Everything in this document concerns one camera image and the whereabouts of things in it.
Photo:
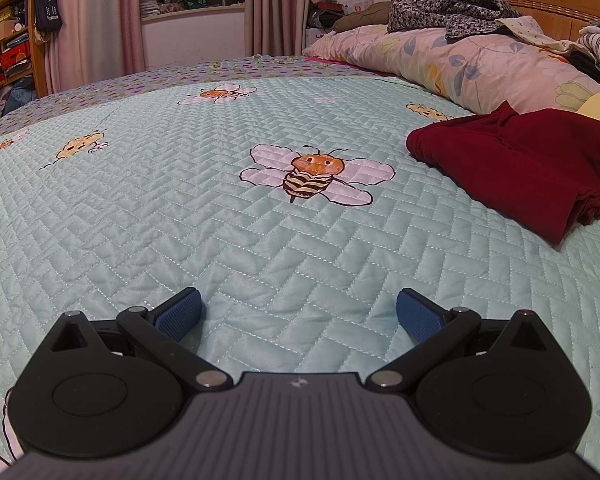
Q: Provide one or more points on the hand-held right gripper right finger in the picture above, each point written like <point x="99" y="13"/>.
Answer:
<point x="417" y="315"/>

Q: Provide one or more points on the bee print quilted bedspread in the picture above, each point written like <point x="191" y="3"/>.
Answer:
<point x="230" y="220"/>

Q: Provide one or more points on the pink striped curtain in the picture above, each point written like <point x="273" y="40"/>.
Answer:
<point x="97" y="22"/>
<point x="280" y="7"/>

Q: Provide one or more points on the cream dotted cloth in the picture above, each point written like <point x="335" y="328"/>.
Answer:
<point x="532" y="32"/>

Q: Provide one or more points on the wooden bookshelf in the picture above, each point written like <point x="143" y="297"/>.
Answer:
<point x="10" y="25"/>

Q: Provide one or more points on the purple floral bed sheet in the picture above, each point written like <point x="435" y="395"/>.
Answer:
<point x="180" y="77"/>

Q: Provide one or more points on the floral pink pillow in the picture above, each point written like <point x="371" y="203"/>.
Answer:
<point x="460" y="67"/>

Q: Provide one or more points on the dark hanging bag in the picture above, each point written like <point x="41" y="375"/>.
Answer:
<point x="47" y="7"/>

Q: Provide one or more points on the blue cloth pile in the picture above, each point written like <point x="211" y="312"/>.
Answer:
<point x="15" y="97"/>

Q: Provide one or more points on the dark patterned garment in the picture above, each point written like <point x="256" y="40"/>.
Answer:
<point x="445" y="10"/>

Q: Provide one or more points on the olive green cloth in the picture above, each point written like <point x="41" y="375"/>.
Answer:
<point x="362" y="17"/>

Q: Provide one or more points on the dark red cloth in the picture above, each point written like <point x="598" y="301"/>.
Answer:
<point x="525" y="165"/>

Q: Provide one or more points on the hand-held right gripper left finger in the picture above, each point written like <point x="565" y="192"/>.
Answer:
<point x="182" y="312"/>

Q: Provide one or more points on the wooden headboard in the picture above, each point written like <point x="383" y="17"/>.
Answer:
<point x="545" y="7"/>

